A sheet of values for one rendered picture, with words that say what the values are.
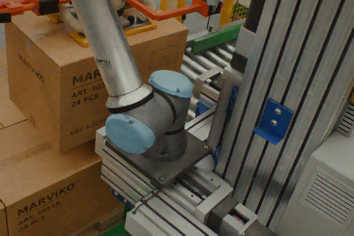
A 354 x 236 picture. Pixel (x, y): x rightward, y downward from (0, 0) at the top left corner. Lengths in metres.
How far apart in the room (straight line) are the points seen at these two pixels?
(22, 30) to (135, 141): 0.81
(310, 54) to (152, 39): 0.81
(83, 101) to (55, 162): 0.36
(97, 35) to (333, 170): 0.62
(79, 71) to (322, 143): 0.85
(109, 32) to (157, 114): 0.22
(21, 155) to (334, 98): 1.31
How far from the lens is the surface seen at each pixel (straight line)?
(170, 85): 1.12
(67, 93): 1.60
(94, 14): 0.98
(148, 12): 1.61
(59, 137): 1.71
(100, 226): 2.29
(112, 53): 1.00
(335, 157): 1.13
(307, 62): 1.07
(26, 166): 1.90
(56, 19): 1.75
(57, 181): 1.84
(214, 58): 2.76
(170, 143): 1.21
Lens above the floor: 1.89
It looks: 37 degrees down
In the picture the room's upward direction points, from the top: 12 degrees clockwise
